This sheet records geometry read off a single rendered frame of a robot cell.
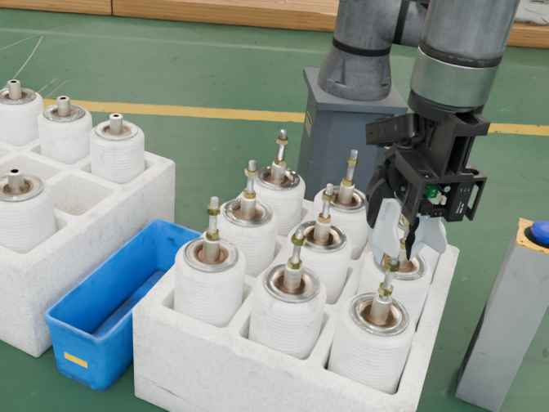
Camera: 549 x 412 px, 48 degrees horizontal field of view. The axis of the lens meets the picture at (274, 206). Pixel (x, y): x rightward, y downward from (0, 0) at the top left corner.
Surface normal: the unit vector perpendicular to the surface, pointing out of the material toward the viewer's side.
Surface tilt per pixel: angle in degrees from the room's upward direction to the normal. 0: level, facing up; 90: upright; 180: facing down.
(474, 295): 0
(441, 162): 90
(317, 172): 90
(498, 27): 90
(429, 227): 95
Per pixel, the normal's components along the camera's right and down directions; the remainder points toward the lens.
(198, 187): 0.11, -0.83
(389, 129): -0.96, 0.06
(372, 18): -0.24, 0.55
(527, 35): 0.10, 0.55
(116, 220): 0.90, 0.32
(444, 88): -0.47, 0.44
